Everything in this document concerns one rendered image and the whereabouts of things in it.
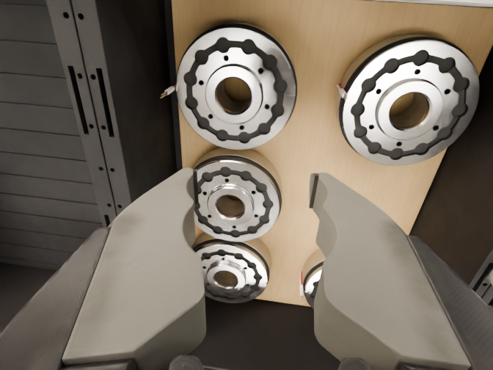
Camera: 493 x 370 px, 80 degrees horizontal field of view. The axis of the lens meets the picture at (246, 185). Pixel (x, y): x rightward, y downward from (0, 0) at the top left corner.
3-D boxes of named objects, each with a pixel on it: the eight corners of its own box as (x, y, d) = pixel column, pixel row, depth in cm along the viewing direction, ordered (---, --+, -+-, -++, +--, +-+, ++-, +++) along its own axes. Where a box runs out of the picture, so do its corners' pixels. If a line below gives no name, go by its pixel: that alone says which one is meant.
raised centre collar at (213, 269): (208, 257, 35) (207, 260, 35) (249, 265, 35) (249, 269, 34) (205, 284, 38) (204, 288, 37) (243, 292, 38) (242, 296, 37)
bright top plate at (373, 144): (373, 23, 21) (375, 23, 21) (506, 59, 22) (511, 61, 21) (323, 146, 27) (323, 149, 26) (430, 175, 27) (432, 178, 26)
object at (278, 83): (173, 22, 23) (170, 22, 23) (304, 30, 22) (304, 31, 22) (181, 142, 28) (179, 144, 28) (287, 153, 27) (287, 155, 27)
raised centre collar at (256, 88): (205, 61, 24) (203, 62, 23) (265, 65, 23) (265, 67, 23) (206, 120, 26) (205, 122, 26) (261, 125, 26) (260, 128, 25)
